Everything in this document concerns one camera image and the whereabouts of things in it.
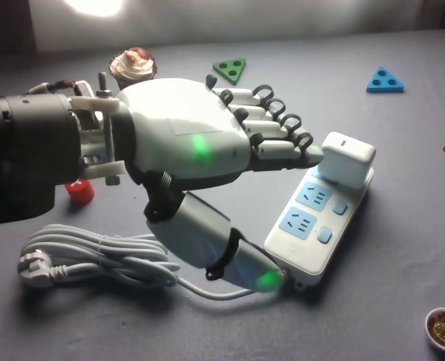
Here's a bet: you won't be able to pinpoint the small white sauce bowl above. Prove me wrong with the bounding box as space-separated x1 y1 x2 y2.
424 307 445 353

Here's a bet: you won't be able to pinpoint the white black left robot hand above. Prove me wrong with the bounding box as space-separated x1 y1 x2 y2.
111 74 325 295

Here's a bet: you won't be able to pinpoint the white charger adapter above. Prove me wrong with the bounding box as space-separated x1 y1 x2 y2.
312 131 377 189

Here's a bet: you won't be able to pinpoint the toy cupcake white frosting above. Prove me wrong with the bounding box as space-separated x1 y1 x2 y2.
108 47 159 91

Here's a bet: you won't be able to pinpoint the white power strip blue sockets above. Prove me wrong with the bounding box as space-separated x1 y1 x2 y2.
263 165 375 293

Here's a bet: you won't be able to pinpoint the blue triangle block three holes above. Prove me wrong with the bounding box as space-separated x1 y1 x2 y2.
365 65 405 94

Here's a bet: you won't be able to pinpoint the red cylinder block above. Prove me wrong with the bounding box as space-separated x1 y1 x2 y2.
64 178 95 205

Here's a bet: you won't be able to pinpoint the white backdrop curtain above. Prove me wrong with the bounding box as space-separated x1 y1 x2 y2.
30 0 445 48

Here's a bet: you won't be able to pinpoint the green triangle block three holes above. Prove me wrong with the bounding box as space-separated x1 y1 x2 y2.
212 58 248 86

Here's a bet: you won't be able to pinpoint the grey power strip cable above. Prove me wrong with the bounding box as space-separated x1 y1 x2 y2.
17 223 283 302

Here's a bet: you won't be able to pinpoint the grey table cloth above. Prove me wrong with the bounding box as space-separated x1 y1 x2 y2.
0 28 445 361

